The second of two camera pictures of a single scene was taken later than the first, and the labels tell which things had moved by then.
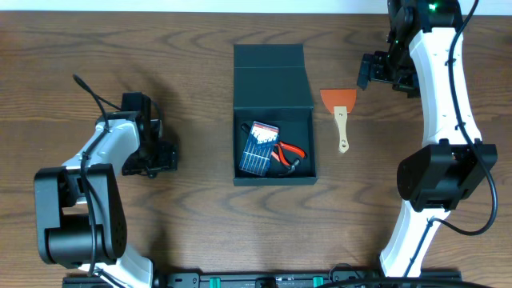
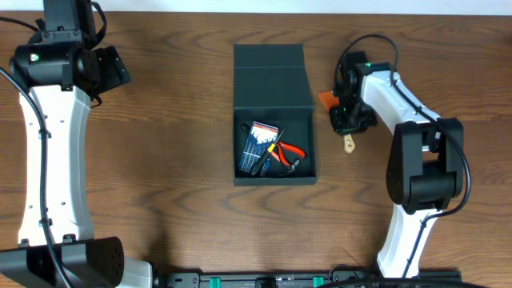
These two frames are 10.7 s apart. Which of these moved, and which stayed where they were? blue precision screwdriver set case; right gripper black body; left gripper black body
Moved: right gripper black body; left gripper black body
Stayed: blue precision screwdriver set case
